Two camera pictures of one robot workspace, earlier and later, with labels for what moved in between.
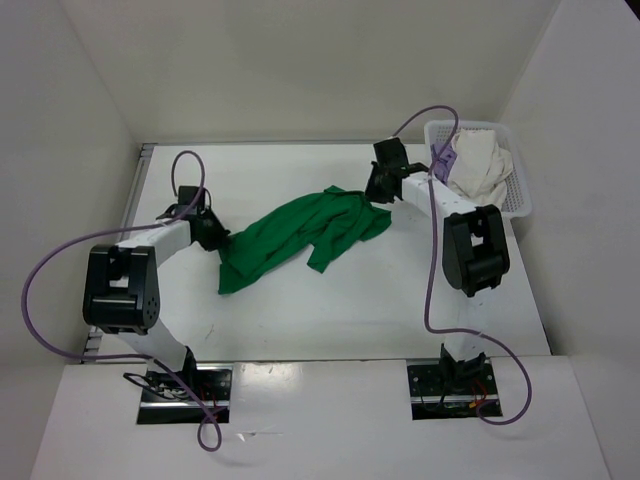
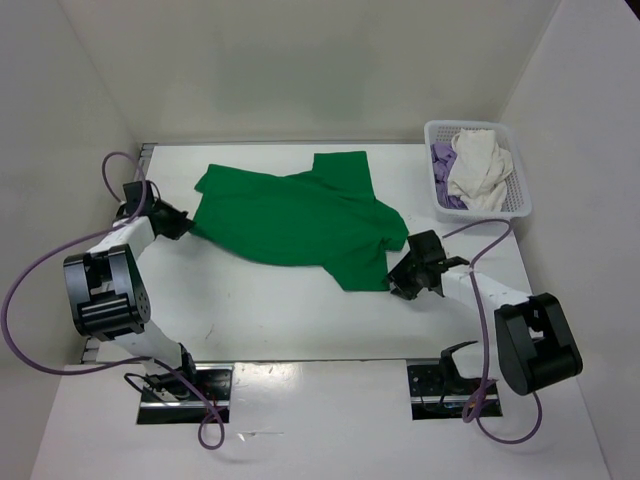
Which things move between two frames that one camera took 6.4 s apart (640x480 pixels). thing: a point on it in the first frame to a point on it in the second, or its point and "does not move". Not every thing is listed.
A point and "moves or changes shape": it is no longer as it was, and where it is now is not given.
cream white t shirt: x=481 y=167 does not move
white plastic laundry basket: x=518 y=202 does not move
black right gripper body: x=375 y=190 to x=407 y=276
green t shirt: x=314 y=228 moves or changes shape
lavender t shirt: x=445 y=163 does not move
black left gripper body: x=214 y=233 to x=173 y=222
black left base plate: x=189 y=396 does not move
